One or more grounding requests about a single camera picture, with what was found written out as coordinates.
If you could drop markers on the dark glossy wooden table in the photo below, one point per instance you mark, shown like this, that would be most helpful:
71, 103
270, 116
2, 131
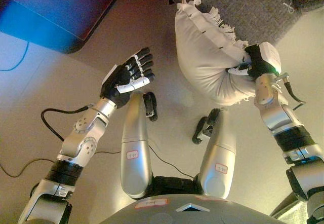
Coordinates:
55, 8

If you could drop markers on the grey fabric armchair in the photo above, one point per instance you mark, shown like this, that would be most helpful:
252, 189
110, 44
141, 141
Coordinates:
248, 6

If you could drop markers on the grey robot torso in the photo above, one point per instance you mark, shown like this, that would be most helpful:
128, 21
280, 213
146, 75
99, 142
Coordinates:
189, 214

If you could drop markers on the silver robot left leg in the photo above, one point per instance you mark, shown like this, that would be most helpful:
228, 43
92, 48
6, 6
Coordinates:
134, 143

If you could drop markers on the silver robot right leg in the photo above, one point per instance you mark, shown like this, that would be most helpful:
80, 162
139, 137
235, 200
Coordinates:
220, 158

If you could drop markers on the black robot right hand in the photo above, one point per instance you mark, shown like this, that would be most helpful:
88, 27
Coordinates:
258, 61

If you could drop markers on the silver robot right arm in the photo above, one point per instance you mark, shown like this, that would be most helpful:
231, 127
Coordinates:
281, 117

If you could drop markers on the silver robot leg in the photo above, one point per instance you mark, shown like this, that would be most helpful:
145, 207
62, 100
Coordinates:
134, 143
220, 158

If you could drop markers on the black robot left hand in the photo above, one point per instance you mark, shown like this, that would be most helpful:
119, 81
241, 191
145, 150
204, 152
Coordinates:
119, 82

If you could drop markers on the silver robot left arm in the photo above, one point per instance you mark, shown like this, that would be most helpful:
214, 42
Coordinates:
78, 143

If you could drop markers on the white fringed pillow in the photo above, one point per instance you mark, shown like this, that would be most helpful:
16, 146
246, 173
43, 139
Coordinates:
202, 56

